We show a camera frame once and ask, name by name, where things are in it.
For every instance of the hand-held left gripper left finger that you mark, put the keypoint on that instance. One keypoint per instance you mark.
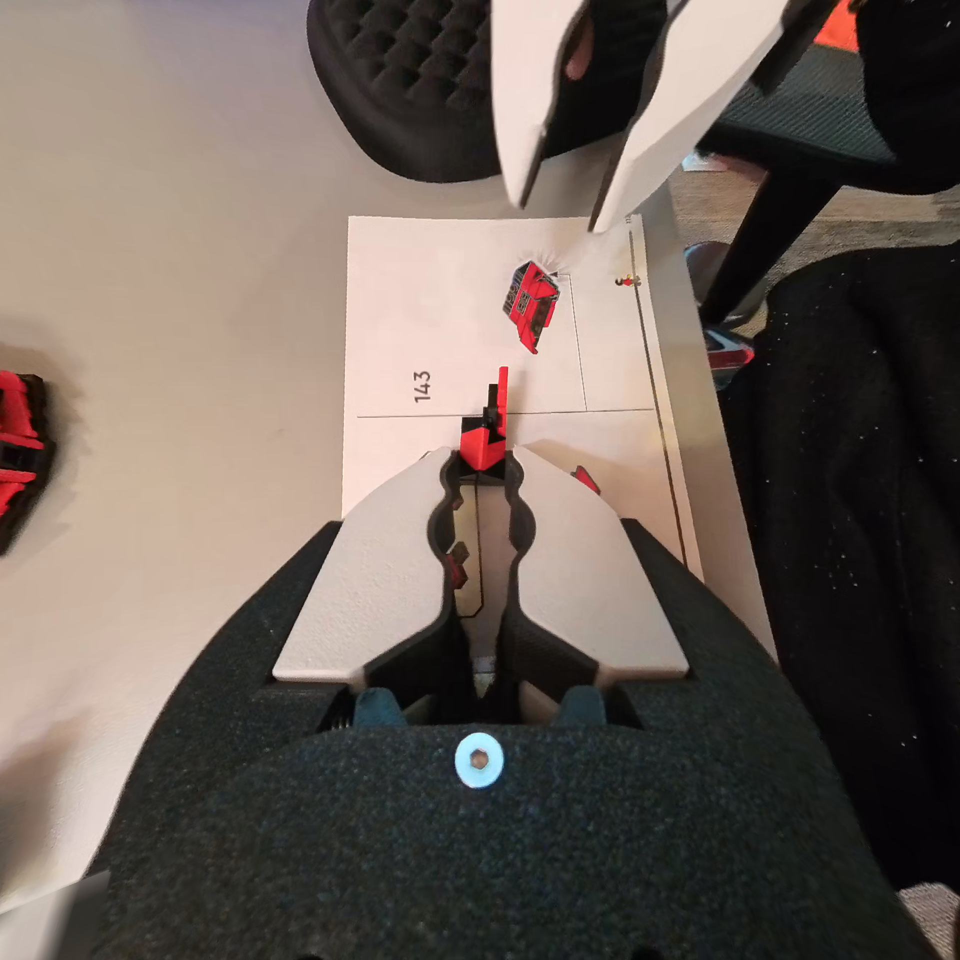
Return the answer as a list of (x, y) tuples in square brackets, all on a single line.
[(367, 585)]

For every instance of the small red black lego subassembly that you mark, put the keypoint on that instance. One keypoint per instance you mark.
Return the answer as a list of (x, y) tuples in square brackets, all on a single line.
[(480, 450)]

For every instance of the person's right hand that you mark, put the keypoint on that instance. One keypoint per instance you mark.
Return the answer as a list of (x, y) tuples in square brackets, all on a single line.
[(579, 52)]

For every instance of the red and blue printed box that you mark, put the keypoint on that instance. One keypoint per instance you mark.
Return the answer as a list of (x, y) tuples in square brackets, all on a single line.
[(727, 352)]

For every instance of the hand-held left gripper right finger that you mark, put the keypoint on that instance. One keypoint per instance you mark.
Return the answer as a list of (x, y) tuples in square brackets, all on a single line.
[(592, 592)]

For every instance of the red lego sports car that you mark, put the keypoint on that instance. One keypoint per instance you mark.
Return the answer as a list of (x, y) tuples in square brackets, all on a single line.
[(22, 450)]

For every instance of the black mesh office chair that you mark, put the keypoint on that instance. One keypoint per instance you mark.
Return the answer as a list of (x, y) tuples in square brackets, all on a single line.
[(750, 247)]

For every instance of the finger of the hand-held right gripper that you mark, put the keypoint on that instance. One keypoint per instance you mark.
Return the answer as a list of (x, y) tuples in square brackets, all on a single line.
[(705, 75), (525, 75)]

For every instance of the lego instruction booklet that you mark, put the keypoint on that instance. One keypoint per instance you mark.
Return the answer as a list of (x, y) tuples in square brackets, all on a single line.
[(420, 300)]

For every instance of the round grey chair foot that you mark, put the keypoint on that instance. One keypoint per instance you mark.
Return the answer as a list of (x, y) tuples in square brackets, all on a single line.
[(696, 262)]

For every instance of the black egg-crate foam pad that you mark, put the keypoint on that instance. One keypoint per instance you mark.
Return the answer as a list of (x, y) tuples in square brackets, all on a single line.
[(405, 82)]

